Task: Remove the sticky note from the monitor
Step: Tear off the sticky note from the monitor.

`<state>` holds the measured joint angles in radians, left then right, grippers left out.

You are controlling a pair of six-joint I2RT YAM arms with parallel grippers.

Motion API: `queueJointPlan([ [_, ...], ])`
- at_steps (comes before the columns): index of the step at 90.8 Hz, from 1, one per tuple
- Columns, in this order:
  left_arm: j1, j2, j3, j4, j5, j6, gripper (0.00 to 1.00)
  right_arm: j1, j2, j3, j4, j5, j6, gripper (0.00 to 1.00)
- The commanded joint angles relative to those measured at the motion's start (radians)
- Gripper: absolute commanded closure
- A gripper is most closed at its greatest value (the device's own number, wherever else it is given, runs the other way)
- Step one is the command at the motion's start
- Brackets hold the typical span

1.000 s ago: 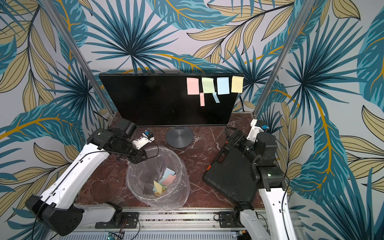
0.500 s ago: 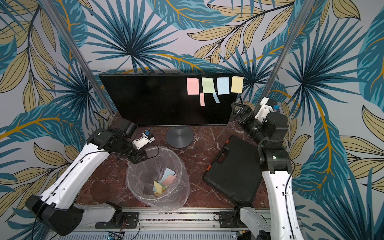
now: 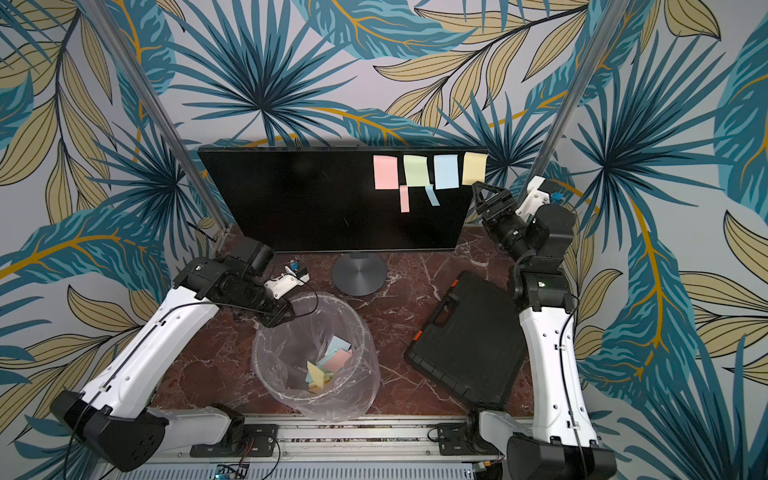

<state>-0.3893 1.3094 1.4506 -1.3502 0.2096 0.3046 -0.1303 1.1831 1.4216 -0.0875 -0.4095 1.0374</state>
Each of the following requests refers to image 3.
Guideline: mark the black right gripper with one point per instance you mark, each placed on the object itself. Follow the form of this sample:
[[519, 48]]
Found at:
[[501, 212]]

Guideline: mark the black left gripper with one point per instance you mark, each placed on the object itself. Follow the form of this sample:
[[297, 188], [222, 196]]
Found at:
[[274, 318]]

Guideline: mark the large yellow sticky note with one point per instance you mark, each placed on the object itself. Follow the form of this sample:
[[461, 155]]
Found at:
[[474, 168]]

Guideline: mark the large blue sticky note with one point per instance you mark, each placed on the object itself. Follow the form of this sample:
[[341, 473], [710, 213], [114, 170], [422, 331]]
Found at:
[[446, 171]]

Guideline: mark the small blue sticky strip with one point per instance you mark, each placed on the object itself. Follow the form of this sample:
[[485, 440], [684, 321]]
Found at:
[[431, 194]]

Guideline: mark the large green sticky note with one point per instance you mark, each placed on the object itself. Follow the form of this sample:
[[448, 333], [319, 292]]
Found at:
[[416, 170]]

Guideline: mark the large pink sticky note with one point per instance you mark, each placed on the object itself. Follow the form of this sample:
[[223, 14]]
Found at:
[[386, 174]]

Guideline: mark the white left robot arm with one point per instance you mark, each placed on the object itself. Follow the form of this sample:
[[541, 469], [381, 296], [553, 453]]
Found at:
[[111, 415]]

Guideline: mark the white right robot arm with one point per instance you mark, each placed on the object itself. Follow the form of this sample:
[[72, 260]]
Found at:
[[561, 443]]

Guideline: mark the small pink sticky strip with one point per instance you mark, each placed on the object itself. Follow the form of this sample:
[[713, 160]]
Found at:
[[404, 199]]

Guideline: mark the black computer monitor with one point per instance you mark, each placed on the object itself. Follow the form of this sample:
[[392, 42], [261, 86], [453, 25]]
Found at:
[[324, 200]]

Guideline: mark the pile of discarded sticky notes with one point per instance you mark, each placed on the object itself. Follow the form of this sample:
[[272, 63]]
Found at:
[[322, 373]]

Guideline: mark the grey round monitor stand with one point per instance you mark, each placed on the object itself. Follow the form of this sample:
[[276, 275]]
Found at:
[[359, 274]]

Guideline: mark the clear plastic lined waste bin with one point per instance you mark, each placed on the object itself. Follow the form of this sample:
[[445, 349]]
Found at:
[[280, 355]]

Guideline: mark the black plastic tool case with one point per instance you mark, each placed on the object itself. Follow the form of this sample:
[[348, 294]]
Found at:
[[472, 344]]

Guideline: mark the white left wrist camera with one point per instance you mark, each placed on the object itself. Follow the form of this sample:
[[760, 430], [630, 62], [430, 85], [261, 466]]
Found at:
[[295, 275]]

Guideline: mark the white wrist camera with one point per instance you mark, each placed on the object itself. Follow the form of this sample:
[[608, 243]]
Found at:
[[295, 275], [539, 191]]

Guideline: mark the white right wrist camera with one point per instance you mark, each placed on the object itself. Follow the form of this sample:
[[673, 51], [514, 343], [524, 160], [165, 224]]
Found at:
[[539, 191]]

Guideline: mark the left aluminium frame post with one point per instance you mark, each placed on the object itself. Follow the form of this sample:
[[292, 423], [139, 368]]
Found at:
[[107, 29]]

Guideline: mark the aluminium frame post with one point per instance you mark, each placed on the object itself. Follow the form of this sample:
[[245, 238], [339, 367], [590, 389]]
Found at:
[[107, 29], [595, 48]]

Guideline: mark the right aluminium frame post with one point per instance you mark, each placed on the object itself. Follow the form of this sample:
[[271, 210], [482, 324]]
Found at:
[[595, 48]]

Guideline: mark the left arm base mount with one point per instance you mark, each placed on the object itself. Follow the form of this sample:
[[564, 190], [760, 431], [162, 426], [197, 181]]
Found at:
[[247, 441]]

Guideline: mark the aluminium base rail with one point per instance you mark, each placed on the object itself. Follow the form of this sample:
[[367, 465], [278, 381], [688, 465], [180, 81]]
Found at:
[[382, 439]]

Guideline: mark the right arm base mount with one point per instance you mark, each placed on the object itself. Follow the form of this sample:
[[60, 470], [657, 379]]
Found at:
[[458, 439]]

